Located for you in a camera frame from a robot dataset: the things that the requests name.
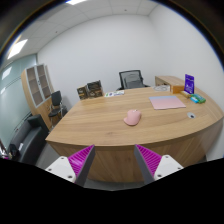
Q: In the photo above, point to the wooden shelf cabinet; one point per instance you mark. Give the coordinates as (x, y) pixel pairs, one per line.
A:
(35, 90)

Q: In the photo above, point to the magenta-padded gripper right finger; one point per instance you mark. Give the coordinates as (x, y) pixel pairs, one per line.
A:
(150, 160)

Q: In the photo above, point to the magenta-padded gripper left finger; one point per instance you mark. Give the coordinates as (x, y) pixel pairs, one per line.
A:
(80, 161)

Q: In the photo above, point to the small dark cardboard box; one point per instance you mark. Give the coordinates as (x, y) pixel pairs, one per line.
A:
(82, 93)

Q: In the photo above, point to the grey backpack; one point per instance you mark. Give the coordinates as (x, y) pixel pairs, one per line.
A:
(132, 81)

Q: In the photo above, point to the black leather sofa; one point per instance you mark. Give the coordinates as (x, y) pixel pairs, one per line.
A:
(30, 138)

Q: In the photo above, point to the black mesh office chair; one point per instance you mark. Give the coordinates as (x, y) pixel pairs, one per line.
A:
(122, 77)

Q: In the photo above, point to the large dark cardboard box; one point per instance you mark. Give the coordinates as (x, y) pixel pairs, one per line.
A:
(94, 89)

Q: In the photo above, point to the ceiling light panel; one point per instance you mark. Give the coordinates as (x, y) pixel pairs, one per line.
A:
(76, 1)
(17, 49)

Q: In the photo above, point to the white green leaflet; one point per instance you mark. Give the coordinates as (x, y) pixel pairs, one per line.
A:
(114, 93)

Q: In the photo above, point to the black visitor chair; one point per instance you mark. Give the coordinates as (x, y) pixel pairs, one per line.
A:
(56, 100)

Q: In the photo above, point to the green packet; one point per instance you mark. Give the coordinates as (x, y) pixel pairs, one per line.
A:
(200, 98)

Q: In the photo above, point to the pink-blue gradient mouse pad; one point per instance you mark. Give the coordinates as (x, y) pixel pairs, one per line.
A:
(166, 102)

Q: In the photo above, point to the purple standing pouch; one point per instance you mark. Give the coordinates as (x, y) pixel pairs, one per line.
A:
(189, 83)

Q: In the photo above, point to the blue packet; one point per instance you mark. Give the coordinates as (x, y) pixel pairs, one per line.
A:
(194, 99)

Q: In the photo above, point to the pink computer mouse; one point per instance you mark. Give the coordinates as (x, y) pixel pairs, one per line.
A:
(132, 117)

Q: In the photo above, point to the tan paper packet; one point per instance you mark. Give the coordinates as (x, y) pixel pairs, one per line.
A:
(185, 94)

